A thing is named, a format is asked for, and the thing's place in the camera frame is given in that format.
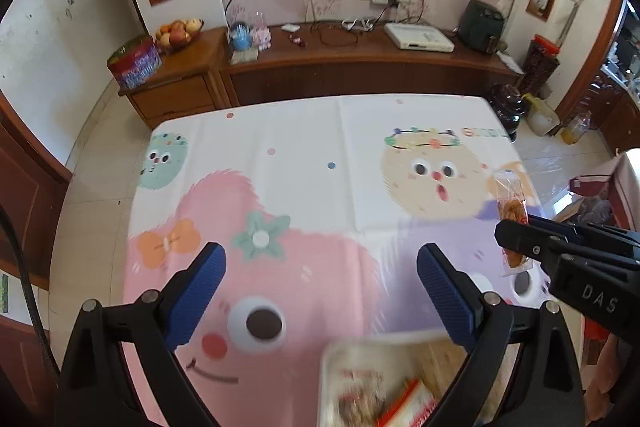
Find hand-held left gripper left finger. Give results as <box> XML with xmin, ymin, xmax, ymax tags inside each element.
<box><xmin>54</xmin><ymin>242</ymin><xmax>228</xmax><ymax>427</ymax></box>

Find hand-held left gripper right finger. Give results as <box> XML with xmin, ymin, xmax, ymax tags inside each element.
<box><xmin>416</xmin><ymin>243</ymin><xmax>586</xmax><ymax>427</ymax></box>

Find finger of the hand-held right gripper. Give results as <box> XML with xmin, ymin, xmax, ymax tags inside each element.
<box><xmin>494</xmin><ymin>219</ymin><xmax>640</xmax><ymax>269</ymax></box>
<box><xmin>527</xmin><ymin>214</ymin><xmax>640</xmax><ymax>249</ymax></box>

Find small orange snack packet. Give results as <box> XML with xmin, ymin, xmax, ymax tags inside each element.
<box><xmin>492</xmin><ymin>169</ymin><xmax>533</xmax><ymax>278</ymax></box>

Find white plastic tray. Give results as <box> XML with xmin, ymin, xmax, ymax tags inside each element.
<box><xmin>319</xmin><ymin>329</ymin><xmax>481</xmax><ymax>427</ymax></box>

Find clear packet brown cookies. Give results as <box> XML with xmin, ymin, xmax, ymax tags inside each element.
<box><xmin>337</xmin><ymin>364</ymin><xmax>396</xmax><ymax>427</ymax></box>

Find red white cloth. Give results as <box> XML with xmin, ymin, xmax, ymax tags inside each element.
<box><xmin>568</xmin><ymin>152</ymin><xmax>640</xmax><ymax>218</ymax></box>

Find yellow oil bottle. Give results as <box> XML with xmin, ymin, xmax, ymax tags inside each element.
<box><xmin>560</xmin><ymin>109</ymin><xmax>593</xmax><ymax>145</ymax></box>

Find white plastic jug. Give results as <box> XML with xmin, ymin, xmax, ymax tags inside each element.
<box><xmin>522</xmin><ymin>93</ymin><xmax>561</xmax><ymax>136</ymax></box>

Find dark brown ceramic pot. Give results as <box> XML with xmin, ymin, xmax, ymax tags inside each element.
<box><xmin>487</xmin><ymin>83</ymin><xmax>531</xmax><ymax>140</ymax></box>

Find tall dark jar red lid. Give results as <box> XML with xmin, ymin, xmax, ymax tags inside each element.
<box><xmin>520</xmin><ymin>34</ymin><xmax>561</xmax><ymax>95</ymax></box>

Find white paper sheet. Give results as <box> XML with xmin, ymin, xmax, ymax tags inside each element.
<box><xmin>495</xmin><ymin>51</ymin><xmax>523</xmax><ymax>72</ymax></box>

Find cartoon printed tablecloth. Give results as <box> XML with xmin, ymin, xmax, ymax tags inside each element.
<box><xmin>122</xmin><ymin>94</ymin><xmax>551</xmax><ymax>427</ymax></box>

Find brown wooden door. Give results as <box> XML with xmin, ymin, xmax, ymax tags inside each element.
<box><xmin>0</xmin><ymin>92</ymin><xmax>73</xmax><ymax>290</ymax></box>

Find dark grey air fryer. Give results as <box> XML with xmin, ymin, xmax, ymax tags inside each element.
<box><xmin>459</xmin><ymin>0</ymin><xmax>503</xmax><ymax>54</ymax></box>

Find white set-top box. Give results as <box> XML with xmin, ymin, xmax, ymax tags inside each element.
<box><xmin>384</xmin><ymin>22</ymin><xmax>456</xmax><ymax>54</ymax></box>

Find wooden television cabinet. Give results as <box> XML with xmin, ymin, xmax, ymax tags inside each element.
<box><xmin>118</xmin><ymin>24</ymin><xmax>523</xmax><ymax>130</ymax></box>

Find round red blue tin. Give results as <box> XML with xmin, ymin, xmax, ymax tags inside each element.
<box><xmin>107</xmin><ymin>38</ymin><xmax>163</xmax><ymax>88</ymax></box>

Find bowl of fruit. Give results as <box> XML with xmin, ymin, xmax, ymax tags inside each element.
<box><xmin>154</xmin><ymin>18</ymin><xmax>205</xmax><ymax>54</ymax></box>

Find pink toy figure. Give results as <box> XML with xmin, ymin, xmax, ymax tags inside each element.
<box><xmin>250</xmin><ymin>12</ymin><xmax>272</xmax><ymax>50</ymax></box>

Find black hanging cable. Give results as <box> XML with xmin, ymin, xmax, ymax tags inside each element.
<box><xmin>0</xmin><ymin>207</ymin><xmax>61</xmax><ymax>378</ymax></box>

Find black cable loop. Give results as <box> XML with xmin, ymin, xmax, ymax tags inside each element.
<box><xmin>312</xmin><ymin>22</ymin><xmax>362</xmax><ymax>48</ymax></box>

